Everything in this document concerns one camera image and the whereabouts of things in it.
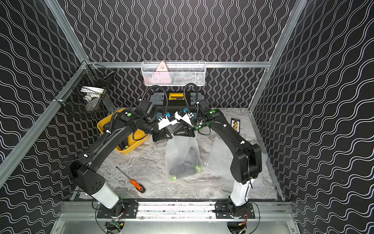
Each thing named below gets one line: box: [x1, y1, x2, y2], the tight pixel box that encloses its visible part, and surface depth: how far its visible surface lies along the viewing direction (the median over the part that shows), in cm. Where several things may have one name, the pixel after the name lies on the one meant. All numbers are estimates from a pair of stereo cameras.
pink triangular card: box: [150, 61, 172, 86], surface depth 92 cm
